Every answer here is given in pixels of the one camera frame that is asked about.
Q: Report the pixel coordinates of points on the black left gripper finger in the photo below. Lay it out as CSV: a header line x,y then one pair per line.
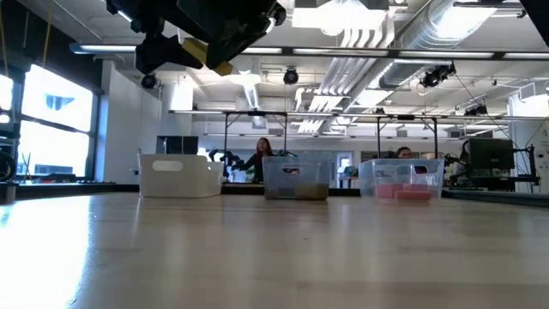
x,y
165,53
231,45

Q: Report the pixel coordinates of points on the yellow short rectangular block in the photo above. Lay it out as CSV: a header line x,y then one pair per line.
x,y
193,47

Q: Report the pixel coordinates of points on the yellow arch block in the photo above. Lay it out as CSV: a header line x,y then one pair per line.
x,y
315,192

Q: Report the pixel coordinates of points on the red cube block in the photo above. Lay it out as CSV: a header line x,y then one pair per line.
x,y
387,191

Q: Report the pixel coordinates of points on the red rectangular block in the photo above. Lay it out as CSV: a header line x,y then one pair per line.
x,y
417,187

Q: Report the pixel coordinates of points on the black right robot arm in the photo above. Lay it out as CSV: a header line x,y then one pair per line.
x,y
538,17

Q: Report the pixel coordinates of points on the black background robot arm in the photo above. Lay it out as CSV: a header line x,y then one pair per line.
x,y
227,159
454,161

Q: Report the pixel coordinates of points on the long ceiling light strip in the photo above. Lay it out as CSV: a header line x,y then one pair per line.
x,y
261,50
446,54
103,48

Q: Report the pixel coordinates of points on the white ceiling light panel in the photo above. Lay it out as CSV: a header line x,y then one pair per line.
x,y
339,17

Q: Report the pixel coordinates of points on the white plastic bin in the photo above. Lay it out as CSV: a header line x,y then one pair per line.
x,y
180,180

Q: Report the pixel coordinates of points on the blue-grey translucent plastic bin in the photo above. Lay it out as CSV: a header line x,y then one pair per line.
x,y
279,178

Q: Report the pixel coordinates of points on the large window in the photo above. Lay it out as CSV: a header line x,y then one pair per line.
x,y
56,146

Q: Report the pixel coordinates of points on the brown background desk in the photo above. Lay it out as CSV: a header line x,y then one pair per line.
x,y
244,188

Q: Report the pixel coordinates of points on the grey cylinder stand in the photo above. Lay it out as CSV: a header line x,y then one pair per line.
x,y
7,193

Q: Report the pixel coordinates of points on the clear plastic bin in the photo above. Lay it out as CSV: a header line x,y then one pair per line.
x,y
401,171

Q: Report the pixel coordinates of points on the black equipment stand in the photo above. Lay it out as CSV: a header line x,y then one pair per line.
x,y
533,167

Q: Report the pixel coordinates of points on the black metal workstation frame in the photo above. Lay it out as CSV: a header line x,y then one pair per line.
x,y
226,129
378,137

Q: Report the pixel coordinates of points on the black ceiling camera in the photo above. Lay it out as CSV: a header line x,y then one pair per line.
x,y
476,110
433,77

